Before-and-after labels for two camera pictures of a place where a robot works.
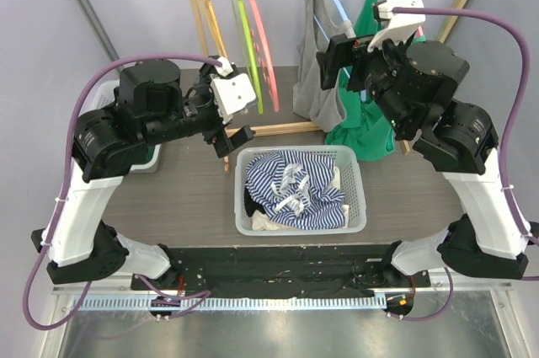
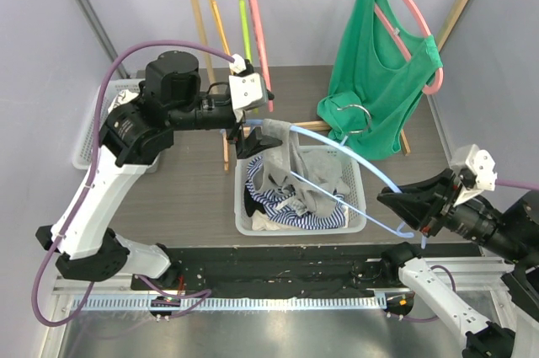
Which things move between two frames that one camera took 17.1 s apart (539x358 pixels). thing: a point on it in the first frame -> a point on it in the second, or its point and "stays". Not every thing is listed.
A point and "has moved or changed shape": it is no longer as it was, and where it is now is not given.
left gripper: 218,136 -> 256,141
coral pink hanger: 262,37 has moved or changed shape
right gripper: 351,56 -> 445,200
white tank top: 261,221 stays
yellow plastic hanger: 210,18 -> 212,0
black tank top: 250,205 stays
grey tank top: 312,100 -> 320,168
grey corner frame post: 84,1 stays
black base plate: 283,270 stays
